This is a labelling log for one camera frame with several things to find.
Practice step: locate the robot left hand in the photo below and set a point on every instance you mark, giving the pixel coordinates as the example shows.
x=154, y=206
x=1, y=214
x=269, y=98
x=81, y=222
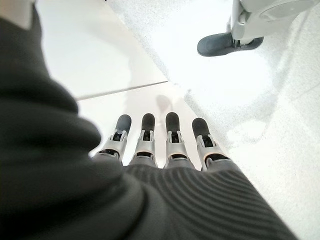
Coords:
x=62, y=175

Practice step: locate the narrow white cabinet door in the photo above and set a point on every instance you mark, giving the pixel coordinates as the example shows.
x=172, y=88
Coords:
x=87, y=50

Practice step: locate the black robot left foot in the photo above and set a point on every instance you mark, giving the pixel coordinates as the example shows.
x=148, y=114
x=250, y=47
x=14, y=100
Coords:
x=215, y=46

